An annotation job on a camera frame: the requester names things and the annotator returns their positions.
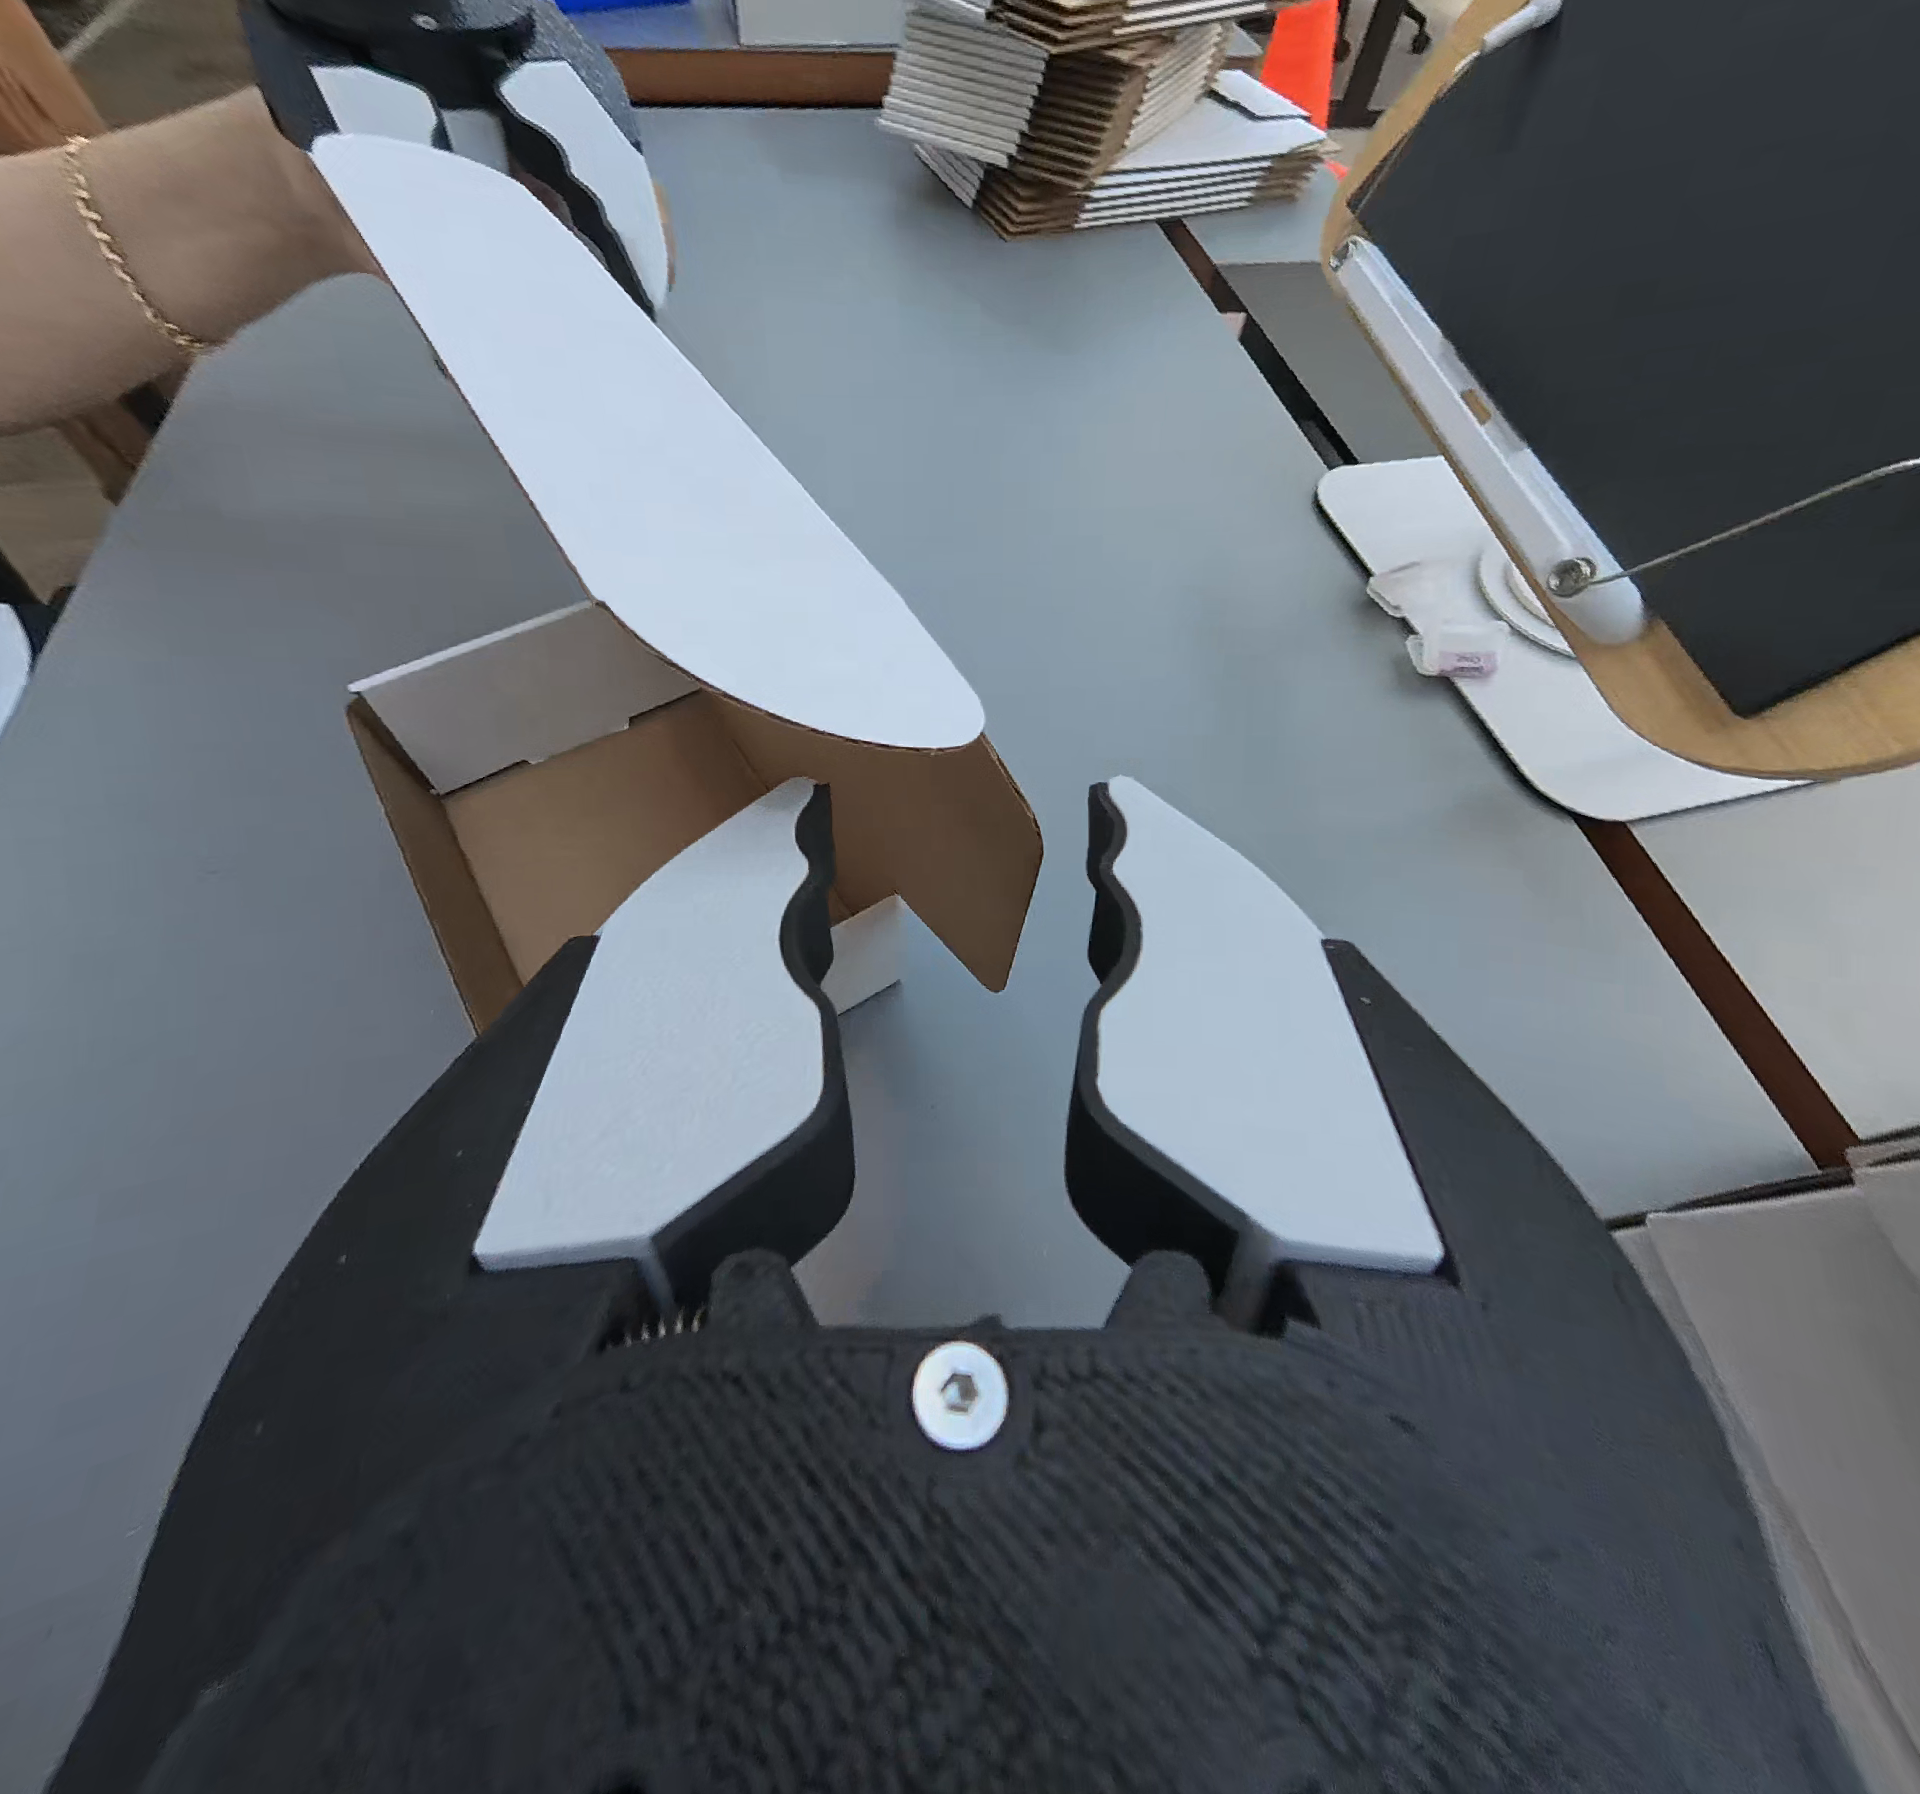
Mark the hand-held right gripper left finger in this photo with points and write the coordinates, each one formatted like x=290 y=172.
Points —
x=676 y=1074

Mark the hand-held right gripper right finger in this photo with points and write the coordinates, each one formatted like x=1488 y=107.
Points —
x=1245 y=1074

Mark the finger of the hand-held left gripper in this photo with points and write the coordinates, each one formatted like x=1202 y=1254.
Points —
x=602 y=167
x=368 y=102

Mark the white cardboard box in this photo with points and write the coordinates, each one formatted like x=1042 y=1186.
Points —
x=631 y=444

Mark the person's left forearm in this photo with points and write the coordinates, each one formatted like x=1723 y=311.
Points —
x=225 y=233

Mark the clear plastic clip pink label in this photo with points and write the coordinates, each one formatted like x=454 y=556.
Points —
x=1456 y=656

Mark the pile of flat cardboard sheets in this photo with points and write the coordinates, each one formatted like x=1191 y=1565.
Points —
x=1095 y=69

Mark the stack of white boxes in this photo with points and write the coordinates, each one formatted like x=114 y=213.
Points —
x=1785 y=1374

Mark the orange traffic cone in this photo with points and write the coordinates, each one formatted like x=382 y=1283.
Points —
x=1302 y=9

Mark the wooden book stand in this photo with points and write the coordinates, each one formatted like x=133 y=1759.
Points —
x=1680 y=250

